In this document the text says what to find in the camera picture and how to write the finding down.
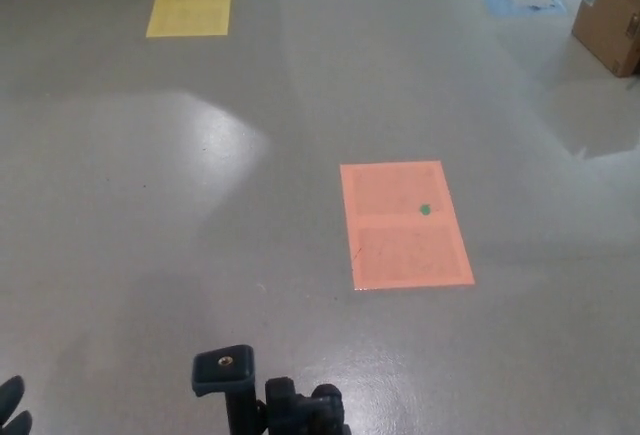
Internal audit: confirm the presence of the yellow paper sheet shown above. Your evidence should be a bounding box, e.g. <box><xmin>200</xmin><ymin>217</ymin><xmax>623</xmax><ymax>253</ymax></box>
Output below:
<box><xmin>145</xmin><ymin>0</ymin><xmax>235</xmax><ymax>39</ymax></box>

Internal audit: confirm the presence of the black phone stand tripod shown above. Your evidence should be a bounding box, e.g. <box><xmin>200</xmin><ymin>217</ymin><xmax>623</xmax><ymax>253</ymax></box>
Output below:
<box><xmin>191</xmin><ymin>344</ymin><xmax>352</xmax><ymax>435</ymax></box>

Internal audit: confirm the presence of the brown cardboard box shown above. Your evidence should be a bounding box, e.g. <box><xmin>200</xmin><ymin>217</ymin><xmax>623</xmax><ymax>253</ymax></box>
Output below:
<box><xmin>571</xmin><ymin>0</ymin><xmax>640</xmax><ymax>78</ymax></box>

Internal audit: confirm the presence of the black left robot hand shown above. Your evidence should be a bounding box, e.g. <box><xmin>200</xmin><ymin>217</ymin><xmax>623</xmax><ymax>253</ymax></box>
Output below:
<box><xmin>0</xmin><ymin>374</ymin><xmax>34</xmax><ymax>435</ymax></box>

